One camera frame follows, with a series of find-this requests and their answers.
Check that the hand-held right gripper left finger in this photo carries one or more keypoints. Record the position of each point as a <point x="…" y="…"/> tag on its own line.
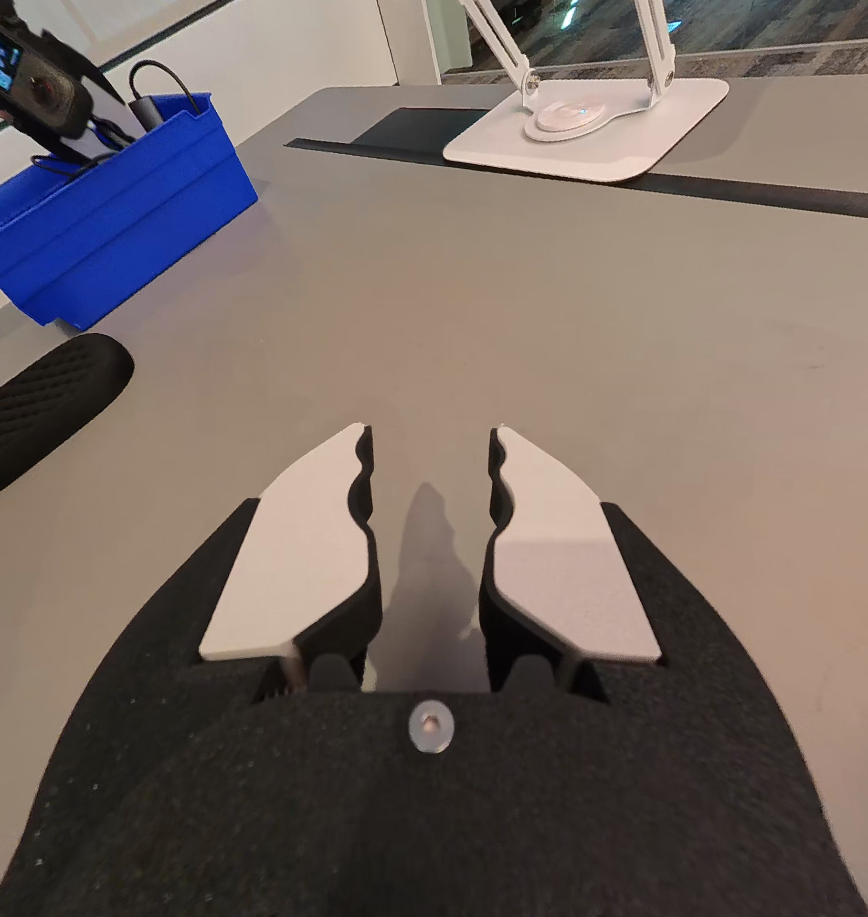
<point x="291" y="559"/>

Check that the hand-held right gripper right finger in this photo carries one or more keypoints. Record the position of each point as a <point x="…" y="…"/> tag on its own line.
<point x="570" y="573"/>

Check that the blue plastic bin with divider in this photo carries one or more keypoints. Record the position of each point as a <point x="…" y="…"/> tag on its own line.
<point x="119" y="229"/>

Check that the grey usb hub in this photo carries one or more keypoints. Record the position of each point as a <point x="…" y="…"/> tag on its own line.
<point x="144" y="114"/>

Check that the wooden book stand white base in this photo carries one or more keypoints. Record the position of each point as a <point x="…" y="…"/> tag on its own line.
<point x="656" y="122"/>

